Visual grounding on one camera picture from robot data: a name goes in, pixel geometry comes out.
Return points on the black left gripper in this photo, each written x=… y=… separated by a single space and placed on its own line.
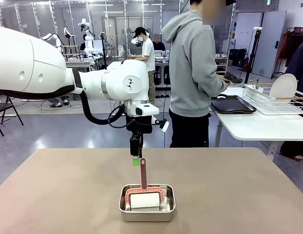
x=141 y=124

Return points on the dark brown serving tray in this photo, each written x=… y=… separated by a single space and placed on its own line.
x=231 y=106

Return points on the dark grey cloth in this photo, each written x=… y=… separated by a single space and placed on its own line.
x=235 y=78

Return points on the silver fork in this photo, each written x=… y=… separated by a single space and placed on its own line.
x=257 y=84

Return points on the large white plate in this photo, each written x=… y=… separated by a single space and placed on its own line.
x=284 y=86

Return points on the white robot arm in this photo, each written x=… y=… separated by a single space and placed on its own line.
x=52 y=37

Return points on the person right forearm grey sleeve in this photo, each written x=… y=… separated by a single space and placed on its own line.
x=214 y=87

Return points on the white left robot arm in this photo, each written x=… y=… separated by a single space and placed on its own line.
x=31 y=63

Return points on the person right hand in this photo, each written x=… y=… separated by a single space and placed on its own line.
x=225 y=80

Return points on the rectangular steel container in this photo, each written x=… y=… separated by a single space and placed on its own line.
x=146 y=215

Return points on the person in grey hoodie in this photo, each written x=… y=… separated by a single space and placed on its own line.
x=187 y=73

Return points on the person in white t-shirt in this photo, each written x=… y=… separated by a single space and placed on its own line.
x=148 y=56

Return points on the seated person in black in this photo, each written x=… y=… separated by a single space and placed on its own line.
x=158 y=46

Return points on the black tripod stand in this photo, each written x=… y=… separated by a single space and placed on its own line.
x=103 y=48

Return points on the white table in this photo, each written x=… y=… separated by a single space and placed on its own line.
x=258 y=126

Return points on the white cutlery holder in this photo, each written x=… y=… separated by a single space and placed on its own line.
x=253 y=89

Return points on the black equipment cases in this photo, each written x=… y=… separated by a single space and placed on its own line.
x=239 y=57

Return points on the black folding chair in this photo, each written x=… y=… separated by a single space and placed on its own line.
x=2 y=107

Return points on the black light stand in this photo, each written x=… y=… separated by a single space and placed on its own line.
x=257 y=28

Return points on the person in dark jacket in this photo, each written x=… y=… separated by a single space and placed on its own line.
x=297 y=73

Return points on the orange hanging garment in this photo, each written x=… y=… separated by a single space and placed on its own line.
x=283 y=46

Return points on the black clothes rack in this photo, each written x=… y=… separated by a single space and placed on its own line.
x=294 y=28

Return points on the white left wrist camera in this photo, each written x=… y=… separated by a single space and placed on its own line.
x=165 y=127

